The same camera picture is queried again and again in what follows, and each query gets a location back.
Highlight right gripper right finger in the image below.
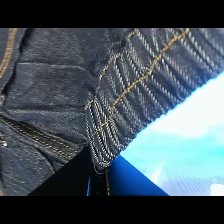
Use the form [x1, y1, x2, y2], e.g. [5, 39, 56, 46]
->
[108, 154, 170, 197]

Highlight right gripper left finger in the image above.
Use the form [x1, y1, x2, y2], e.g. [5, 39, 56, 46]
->
[29, 146, 93, 197]

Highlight blue jeans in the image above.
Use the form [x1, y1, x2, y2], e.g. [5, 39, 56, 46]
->
[0, 27, 224, 197]

